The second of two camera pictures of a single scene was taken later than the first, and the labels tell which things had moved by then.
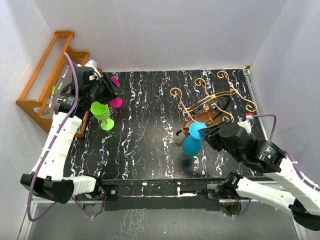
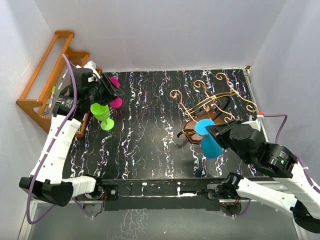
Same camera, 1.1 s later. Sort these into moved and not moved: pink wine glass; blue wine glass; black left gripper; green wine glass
Moved: blue wine glass
Not moved: black left gripper; green wine glass; pink wine glass
